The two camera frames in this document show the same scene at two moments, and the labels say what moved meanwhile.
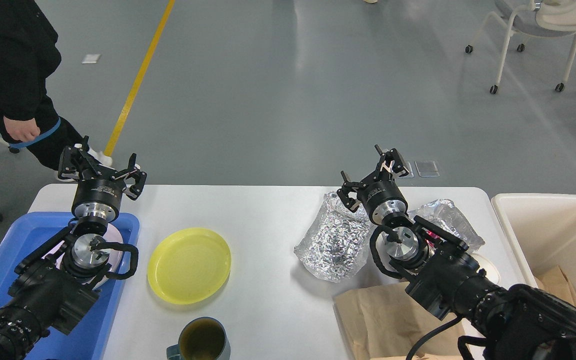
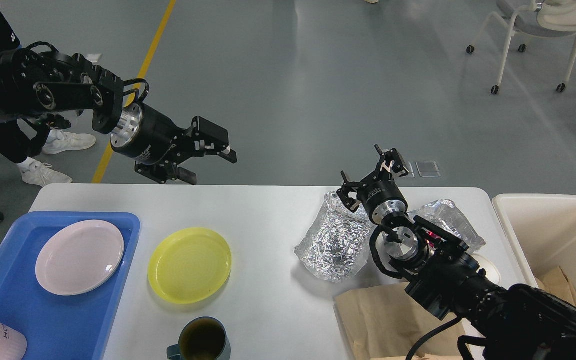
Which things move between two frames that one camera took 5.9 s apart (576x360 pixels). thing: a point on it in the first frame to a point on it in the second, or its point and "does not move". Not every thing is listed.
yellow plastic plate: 188,265 does not move
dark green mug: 201,338 does not move
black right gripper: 380,198 does not move
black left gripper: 98,198 to 144,133
